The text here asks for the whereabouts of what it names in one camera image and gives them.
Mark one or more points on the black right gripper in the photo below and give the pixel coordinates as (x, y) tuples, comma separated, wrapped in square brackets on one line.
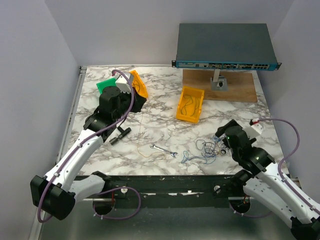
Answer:
[(221, 130)]

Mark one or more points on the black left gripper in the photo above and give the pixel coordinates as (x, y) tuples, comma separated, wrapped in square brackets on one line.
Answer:
[(138, 102)]

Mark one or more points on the yellow bin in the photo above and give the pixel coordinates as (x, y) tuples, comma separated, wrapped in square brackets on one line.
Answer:
[(138, 84), (190, 104)]

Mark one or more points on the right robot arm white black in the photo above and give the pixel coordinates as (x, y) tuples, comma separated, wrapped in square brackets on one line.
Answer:
[(262, 178)]

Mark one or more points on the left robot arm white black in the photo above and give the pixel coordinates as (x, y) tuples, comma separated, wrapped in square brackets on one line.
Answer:
[(57, 192)]

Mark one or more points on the silver ratchet wrench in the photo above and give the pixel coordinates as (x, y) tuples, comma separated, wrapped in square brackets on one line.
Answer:
[(223, 152)]

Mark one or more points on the green plastic bin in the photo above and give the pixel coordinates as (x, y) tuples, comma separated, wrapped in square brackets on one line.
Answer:
[(106, 83)]

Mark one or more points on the wooden base board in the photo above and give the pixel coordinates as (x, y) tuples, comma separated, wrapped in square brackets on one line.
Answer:
[(240, 85)]

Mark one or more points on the silver open-end wrench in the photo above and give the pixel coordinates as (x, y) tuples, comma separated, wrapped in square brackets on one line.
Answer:
[(172, 153)]

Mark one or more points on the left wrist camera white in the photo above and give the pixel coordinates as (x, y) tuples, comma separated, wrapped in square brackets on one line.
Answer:
[(122, 83)]

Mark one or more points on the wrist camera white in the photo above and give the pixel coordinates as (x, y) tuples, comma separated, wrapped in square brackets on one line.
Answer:
[(122, 83), (254, 129)]

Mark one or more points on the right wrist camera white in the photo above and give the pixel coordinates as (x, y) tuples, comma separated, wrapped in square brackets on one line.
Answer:
[(254, 129)]

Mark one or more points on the black T-handle tool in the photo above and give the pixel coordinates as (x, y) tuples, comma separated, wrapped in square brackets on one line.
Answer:
[(123, 133)]

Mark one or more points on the metal switch stand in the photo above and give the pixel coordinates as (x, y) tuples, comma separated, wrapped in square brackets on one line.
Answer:
[(218, 82)]

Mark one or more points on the blue network switch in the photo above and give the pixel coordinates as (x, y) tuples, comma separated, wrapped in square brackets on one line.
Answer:
[(225, 46)]

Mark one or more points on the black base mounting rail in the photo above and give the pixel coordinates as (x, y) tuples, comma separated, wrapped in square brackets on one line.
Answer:
[(170, 191)]

